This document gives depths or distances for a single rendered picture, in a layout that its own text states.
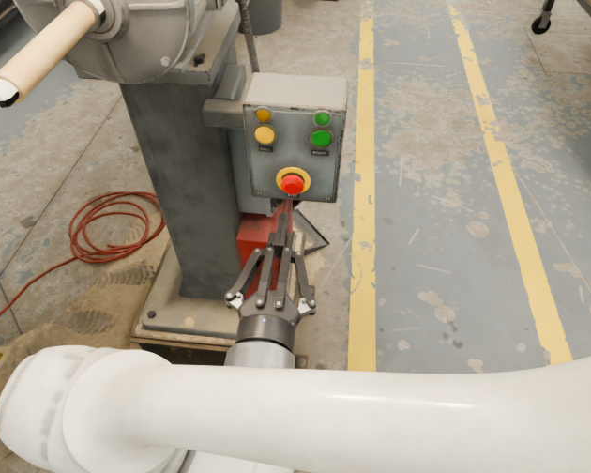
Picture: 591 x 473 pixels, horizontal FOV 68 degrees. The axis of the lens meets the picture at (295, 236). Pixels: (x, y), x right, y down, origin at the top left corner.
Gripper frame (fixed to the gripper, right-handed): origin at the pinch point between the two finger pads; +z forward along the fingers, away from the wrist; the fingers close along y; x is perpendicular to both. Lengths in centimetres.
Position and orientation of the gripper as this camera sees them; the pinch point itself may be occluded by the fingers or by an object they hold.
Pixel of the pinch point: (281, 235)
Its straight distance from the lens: 68.6
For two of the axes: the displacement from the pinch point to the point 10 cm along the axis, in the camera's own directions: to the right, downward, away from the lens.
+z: 1.0, -7.4, 6.6
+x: 0.1, -6.7, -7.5
